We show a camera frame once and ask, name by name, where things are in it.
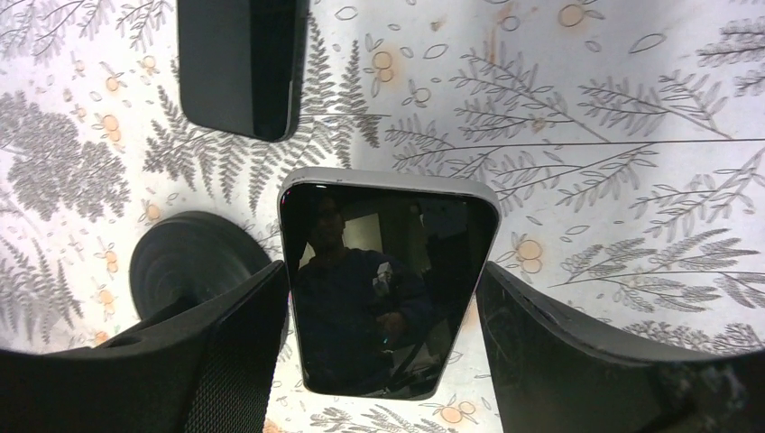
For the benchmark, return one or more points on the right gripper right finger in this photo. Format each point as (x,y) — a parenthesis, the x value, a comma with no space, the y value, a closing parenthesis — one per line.
(556,369)

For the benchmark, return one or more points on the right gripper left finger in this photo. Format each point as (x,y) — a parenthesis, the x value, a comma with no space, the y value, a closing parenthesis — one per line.
(206,369)

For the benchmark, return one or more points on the black round-base stand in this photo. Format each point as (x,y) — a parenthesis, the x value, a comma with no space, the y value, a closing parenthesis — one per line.
(190,258)

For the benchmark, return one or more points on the black phone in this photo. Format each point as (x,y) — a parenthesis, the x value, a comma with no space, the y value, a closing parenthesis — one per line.
(382,267)
(241,65)

